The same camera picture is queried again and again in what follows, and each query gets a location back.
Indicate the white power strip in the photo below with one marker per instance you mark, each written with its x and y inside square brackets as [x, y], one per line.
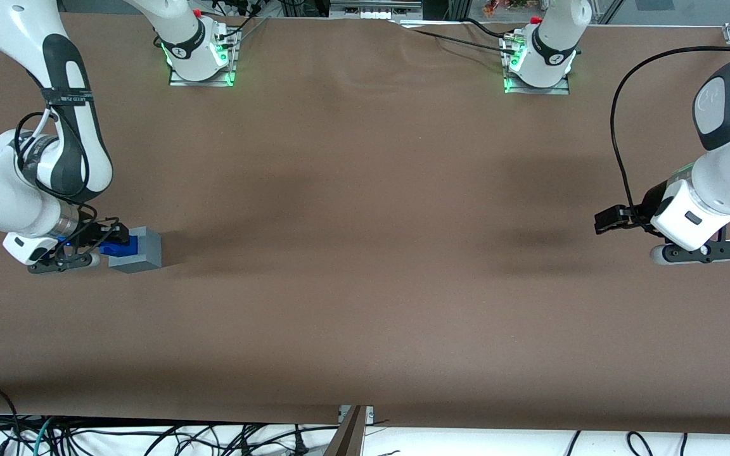
[374, 11]

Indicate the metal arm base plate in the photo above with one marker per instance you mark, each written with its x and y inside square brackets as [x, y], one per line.
[555, 90]
[181, 83]

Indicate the brown table mat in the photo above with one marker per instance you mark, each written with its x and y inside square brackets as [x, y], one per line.
[365, 253]

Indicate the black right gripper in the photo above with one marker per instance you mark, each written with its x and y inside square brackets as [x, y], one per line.
[92, 232]

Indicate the gray cube base with hole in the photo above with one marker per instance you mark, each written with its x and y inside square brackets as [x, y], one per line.
[149, 253]

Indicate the silver left wrist camera bar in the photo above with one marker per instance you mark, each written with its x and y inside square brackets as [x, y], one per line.
[688, 254]

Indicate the silver right wrist camera bar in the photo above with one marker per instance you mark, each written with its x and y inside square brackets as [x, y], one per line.
[54, 265]

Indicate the blue plastic part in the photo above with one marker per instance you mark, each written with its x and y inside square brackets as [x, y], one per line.
[121, 250]

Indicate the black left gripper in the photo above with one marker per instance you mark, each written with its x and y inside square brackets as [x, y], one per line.
[652, 201]

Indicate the silver wrist camera bar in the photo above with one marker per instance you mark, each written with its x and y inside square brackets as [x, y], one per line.
[688, 254]
[54, 265]

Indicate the orange plastic item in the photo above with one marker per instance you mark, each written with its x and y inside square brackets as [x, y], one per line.
[504, 6]

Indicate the small metal clamp bracket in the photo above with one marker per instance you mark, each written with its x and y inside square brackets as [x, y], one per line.
[368, 413]

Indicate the gray angled bar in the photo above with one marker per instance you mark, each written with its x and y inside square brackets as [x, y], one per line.
[347, 440]

